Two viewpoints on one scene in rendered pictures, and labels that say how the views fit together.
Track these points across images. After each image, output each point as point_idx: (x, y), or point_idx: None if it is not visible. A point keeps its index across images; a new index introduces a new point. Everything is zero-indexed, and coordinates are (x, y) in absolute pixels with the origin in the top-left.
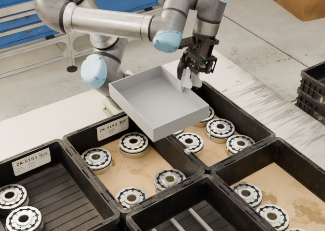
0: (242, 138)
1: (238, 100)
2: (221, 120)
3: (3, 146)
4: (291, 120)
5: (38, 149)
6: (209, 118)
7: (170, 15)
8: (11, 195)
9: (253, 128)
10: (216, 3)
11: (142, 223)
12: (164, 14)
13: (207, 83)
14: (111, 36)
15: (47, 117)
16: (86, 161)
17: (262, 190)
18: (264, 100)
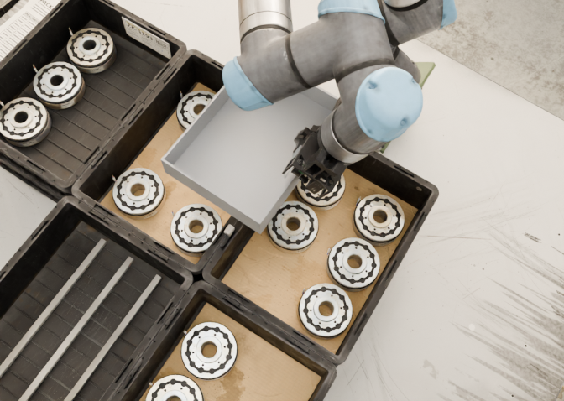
0: (337, 306)
1: (518, 270)
2: (374, 257)
3: None
4: (514, 382)
5: (155, 33)
6: (368, 236)
7: (273, 54)
8: None
9: (358, 318)
10: (352, 119)
11: (91, 222)
12: (276, 41)
13: (431, 200)
14: None
15: (317, 12)
16: (187, 102)
17: (243, 374)
18: (545, 317)
